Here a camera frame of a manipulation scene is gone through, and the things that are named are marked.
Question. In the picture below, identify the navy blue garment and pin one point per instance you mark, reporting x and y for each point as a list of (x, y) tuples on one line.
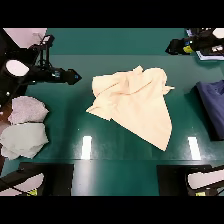
[(213, 106)]

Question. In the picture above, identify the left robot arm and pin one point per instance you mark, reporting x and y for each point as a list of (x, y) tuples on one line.
[(16, 68)]

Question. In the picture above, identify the peach shirt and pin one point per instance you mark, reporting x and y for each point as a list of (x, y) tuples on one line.
[(140, 103)]

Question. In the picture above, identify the speckled grey garment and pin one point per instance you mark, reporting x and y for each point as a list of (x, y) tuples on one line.
[(28, 110)]

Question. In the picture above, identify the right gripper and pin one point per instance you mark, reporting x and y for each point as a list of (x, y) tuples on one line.
[(177, 46)]

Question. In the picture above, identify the pale grey garment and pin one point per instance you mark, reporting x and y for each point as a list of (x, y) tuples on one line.
[(23, 140)]

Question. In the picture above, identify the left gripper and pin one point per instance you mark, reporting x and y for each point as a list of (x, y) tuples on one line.
[(60, 76)]

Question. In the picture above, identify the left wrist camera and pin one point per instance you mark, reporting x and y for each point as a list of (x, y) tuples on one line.
[(47, 40)]

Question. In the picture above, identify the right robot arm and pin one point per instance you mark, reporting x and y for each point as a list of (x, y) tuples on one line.
[(208, 40)]

